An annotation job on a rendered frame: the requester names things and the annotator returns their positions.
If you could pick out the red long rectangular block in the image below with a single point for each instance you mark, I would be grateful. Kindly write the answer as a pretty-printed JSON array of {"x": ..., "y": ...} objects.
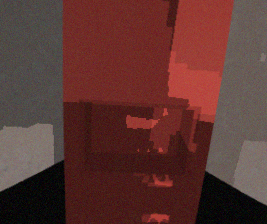
[{"x": 141, "y": 81}]

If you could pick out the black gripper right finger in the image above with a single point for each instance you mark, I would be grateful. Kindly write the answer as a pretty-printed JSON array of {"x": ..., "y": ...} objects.
[{"x": 221, "y": 203}]

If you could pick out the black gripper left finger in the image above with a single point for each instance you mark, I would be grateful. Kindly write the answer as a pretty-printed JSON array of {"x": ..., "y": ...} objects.
[{"x": 39, "y": 199}]

